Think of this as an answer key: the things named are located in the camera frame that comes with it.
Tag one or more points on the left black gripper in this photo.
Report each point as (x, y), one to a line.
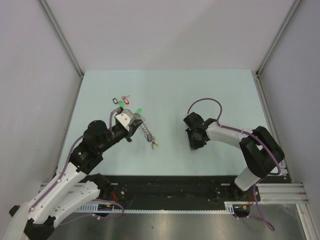
(133, 126)

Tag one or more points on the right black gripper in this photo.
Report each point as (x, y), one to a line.
(193, 145)

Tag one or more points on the metal disc keyring organiser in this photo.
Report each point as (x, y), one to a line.
(144, 129)

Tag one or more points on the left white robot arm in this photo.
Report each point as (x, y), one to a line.
(72, 187)

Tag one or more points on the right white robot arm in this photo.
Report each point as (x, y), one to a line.
(261, 152)

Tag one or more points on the red tag key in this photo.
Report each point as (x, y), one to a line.
(125, 99)

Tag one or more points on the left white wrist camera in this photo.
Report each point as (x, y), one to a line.
(125, 118)

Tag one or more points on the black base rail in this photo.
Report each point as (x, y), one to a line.
(216, 188)

